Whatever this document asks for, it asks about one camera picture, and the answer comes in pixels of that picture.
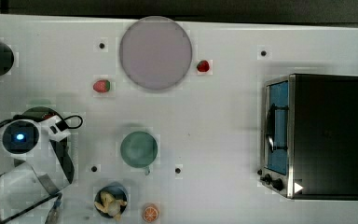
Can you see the blue bowl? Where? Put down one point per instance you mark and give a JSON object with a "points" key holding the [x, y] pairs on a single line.
{"points": [[118, 191]]}

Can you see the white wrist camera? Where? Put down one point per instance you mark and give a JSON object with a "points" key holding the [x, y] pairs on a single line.
{"points": [[56, 127]]}

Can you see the light red strawberry toy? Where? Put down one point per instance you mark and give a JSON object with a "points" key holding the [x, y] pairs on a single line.
{"points": [[102, 86]]}

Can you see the orange slice toy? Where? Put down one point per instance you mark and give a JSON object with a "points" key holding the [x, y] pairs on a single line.
{"points": [[150, 213]]}

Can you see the dark red strawberry toy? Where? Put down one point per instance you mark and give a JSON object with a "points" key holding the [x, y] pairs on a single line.
{"points": [[203, 66]]}

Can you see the yellow toy in bowl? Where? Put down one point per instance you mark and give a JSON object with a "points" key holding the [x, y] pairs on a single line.
{"points": [[110, 205]]}

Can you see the green metal mug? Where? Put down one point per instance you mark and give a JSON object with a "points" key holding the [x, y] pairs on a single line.
{"points": [[139, 150]]}

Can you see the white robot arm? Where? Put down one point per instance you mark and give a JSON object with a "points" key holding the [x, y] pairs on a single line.
{"points": [[42, 165]]}

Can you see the red ketchup bottle toy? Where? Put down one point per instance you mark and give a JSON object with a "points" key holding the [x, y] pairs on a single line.
{"points": [[48, 116]]}

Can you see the grey round plate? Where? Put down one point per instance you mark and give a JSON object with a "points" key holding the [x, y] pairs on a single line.
{"points": [[155, 53]]}

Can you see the black toaster oven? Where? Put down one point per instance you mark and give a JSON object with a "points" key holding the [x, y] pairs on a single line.
{"points": [[310, 137]]}

